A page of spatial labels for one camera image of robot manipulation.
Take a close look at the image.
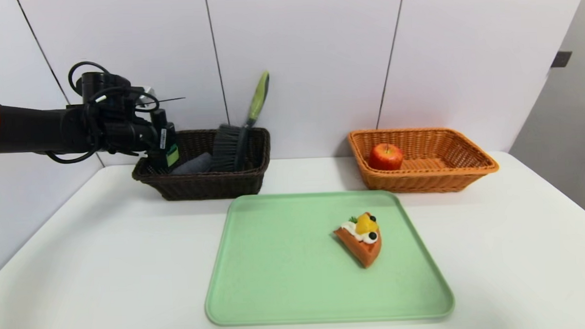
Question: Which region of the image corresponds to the red apple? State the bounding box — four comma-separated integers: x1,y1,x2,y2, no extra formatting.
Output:
367,142,404,173

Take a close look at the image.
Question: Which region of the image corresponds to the orange wicker basket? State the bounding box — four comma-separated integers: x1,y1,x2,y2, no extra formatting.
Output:
347,124,500,197

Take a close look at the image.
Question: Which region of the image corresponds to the thin black zip tie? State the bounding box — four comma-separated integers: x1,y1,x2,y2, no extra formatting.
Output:
136,96,186,105

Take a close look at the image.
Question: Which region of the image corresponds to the light green plastic tray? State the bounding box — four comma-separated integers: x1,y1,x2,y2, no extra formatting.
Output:
201,187,456,328

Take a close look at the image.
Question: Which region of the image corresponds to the grey brush with green handle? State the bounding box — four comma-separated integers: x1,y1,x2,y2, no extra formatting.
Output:
207,71,274,174

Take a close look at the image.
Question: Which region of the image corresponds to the dark grey towel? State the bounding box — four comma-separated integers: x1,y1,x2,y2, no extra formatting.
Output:
171,152,213,176

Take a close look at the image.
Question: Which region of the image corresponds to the fruit tart slice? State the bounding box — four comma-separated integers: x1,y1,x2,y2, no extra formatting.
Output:
332,211,384,270

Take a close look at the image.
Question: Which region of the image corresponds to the dark wall plate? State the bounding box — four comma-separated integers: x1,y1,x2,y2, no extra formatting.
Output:
550,51,573,69

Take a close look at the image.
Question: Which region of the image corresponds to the dark brown wicker basket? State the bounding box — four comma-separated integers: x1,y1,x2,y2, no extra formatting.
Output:
131,127,274,202

